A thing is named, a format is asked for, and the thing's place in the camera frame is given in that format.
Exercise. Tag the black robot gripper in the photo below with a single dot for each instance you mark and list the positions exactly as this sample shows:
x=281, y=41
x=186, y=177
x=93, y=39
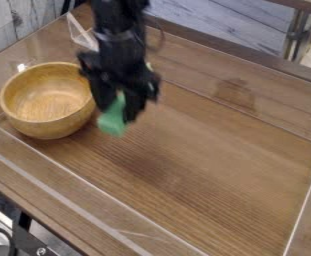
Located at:
x=118, y=68

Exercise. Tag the metal chair frame background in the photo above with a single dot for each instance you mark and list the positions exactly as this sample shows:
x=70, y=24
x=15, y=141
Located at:
x=298, y=37

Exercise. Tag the brown wooden bowl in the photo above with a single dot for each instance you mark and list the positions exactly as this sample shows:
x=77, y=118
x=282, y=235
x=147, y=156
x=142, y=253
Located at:
x=47, y=100

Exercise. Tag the green rectangular block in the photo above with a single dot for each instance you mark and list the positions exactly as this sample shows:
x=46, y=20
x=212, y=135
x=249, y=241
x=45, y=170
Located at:
x=111, y=119

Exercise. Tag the black table leg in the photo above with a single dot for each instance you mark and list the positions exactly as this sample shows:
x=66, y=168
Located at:
x=27, y=245

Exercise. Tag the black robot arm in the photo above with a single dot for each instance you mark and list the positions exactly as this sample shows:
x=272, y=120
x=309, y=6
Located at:
x=117, y=16

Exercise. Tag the clear acrylic corner bracket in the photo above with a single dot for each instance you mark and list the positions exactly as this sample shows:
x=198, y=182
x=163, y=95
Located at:
x=82, y=37

